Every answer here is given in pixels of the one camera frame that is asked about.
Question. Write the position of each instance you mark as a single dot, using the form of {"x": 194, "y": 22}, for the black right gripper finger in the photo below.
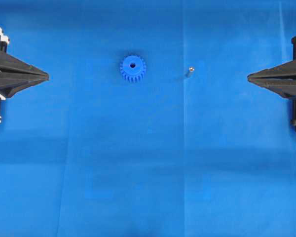
{"x": 284, "y": 71}
{"x": 286, "y": 88}

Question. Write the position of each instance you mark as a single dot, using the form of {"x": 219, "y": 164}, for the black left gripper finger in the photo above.
{"x": 11, "y": 83}
{"x": 9, "y": 63}

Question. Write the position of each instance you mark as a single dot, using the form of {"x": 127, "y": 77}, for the small silver metal shaft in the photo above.
{"x": 190, "y": 72}

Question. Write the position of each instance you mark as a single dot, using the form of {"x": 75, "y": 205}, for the small blue plastic gear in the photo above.
{"x": 133, "y": 68}

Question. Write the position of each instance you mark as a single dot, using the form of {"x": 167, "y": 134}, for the blue table mat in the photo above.
{"x": 89, "y": 154}

